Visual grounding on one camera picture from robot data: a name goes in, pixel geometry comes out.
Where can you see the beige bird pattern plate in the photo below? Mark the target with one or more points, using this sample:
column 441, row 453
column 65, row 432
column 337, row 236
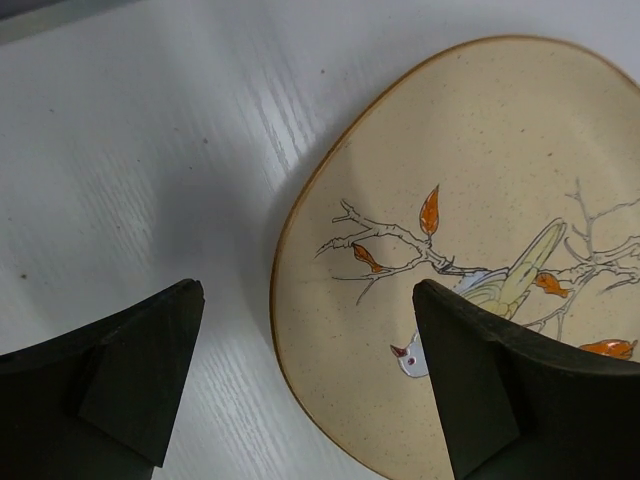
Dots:
column 504, row 168

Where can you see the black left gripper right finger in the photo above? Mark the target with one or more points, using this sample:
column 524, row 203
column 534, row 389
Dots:
column 515, row 404

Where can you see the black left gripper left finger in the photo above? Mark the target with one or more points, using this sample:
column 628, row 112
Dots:
column 100, row 402

